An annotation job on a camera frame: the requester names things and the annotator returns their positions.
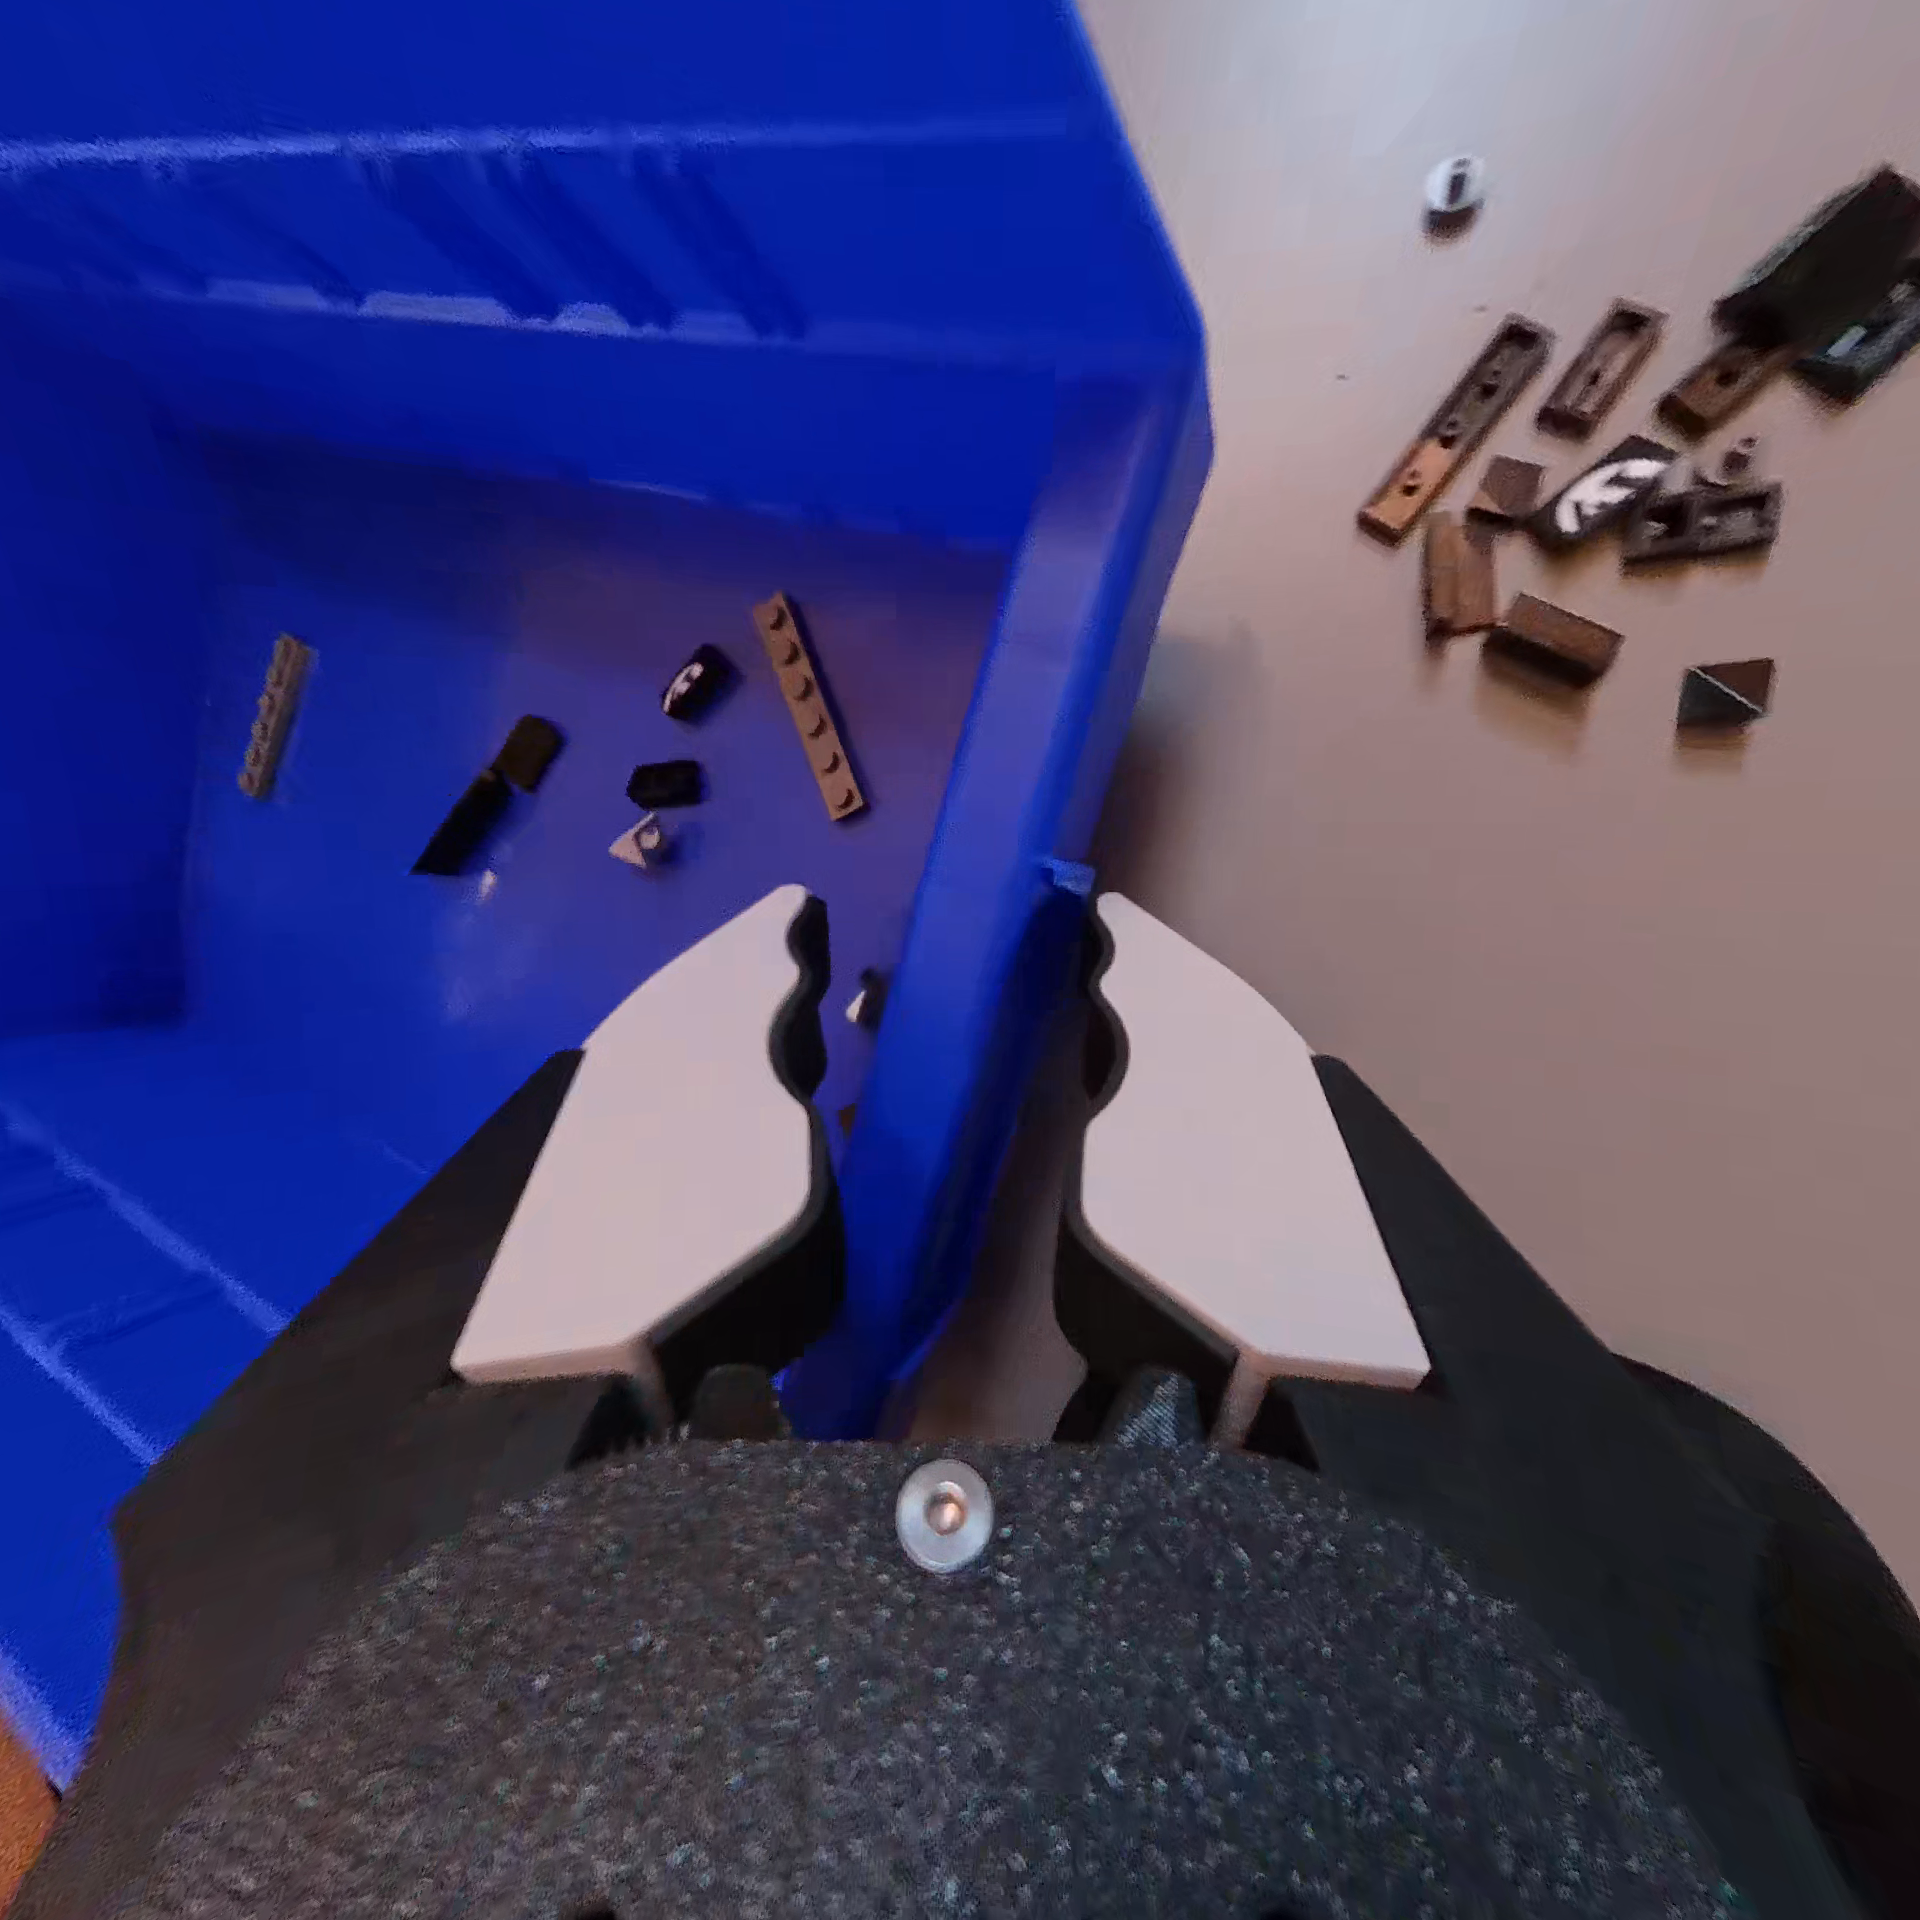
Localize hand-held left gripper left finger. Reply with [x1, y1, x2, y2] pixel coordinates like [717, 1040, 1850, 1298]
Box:
[450, 883, 848, 1435]

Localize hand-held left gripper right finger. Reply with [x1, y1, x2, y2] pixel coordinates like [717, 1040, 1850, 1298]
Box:
[1051, 889, 1434, 1442]

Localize small lego bricks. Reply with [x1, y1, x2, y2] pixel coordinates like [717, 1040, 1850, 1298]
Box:
[234, 589, 893, 1038]

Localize pile of lego pieces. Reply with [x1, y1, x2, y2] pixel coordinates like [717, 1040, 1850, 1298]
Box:
[1352, 150, 1920, 733]

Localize blue plastic bin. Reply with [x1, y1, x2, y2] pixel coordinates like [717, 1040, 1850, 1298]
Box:
[0, 0, 1219, 1802]

